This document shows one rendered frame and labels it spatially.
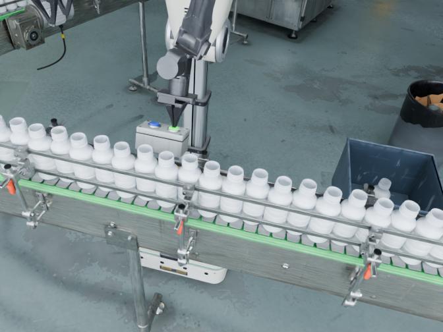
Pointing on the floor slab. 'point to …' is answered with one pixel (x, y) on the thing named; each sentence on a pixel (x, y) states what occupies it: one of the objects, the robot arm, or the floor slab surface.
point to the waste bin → (420, 122)
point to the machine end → (284, 12)
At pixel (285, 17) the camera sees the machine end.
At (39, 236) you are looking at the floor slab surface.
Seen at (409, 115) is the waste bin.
